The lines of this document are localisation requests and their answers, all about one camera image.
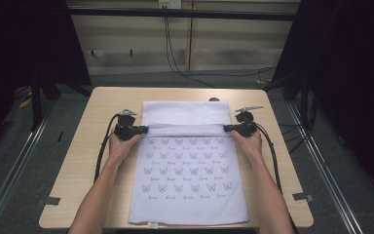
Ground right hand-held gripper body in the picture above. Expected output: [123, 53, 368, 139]
[235, 105, 265, 137]

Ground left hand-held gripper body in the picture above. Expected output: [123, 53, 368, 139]
[113, 108, 141, 141]

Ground white printed towel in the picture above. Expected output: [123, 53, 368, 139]
[128, 100, 250, 230]

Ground person's left hand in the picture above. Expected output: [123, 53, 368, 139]
[107, 131, 142, 168]

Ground person's right hand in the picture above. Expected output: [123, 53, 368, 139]
[230, 129, 264, 165]

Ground black metal stand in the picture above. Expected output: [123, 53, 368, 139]
[299, 76, 310, 126]
[29, 62, 44, 132]

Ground grey tape strip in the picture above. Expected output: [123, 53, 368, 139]
[36, 196, 61, 207]
[291, 192, 315, 203]

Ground yellow floor item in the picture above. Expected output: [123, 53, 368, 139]
[18, 97, 33, 109]

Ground black horizontal bar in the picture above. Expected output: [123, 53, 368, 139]
[67, 7, 299, 22]

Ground dark curtain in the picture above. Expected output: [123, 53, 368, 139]
[271, 0, 374, 206]
[0, 0, 93, 157]

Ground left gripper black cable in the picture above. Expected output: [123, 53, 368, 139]
[93, 113, 122, 183]

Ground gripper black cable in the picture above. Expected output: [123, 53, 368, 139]
[93, 113, 122, 183]
[255, 124, 282, 193]

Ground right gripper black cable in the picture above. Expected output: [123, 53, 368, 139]
[255, 124, 282, 193]

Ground black wall cable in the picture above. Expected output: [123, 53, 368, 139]
[166, 16, 278, 78]
[164, 16, 216, 89]

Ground black floor cables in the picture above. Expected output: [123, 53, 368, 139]
[278, 94, 318, 155]

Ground metal floor rail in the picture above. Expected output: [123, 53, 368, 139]
[0, 99, 58, 234]
[286, 101, 365, 234]

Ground white wall socket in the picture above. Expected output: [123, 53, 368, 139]
[158, 0, 183, 10]

